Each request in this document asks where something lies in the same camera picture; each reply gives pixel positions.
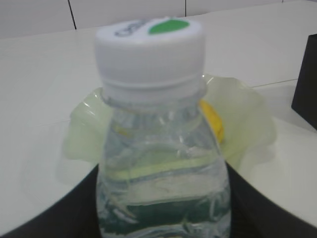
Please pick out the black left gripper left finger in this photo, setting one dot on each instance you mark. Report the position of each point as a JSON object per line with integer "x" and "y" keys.
{"x": 73, "y": 216}

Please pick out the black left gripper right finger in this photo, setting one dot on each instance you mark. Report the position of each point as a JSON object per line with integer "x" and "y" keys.
{"x": 255, "y": 216}

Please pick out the clear plastic water bottle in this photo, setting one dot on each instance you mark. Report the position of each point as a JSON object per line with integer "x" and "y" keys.
{"x": 162, "y": 174}

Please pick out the yellow pear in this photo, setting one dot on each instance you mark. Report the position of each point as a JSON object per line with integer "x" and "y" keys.
{"x": 213, "y": 119}

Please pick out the green glass wavy plate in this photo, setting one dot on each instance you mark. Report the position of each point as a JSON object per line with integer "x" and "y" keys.
{"x": 245, "y": 117}

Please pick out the black square pen holder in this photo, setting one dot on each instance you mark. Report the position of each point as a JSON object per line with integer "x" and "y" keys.
{"x": 304, "y": 100}

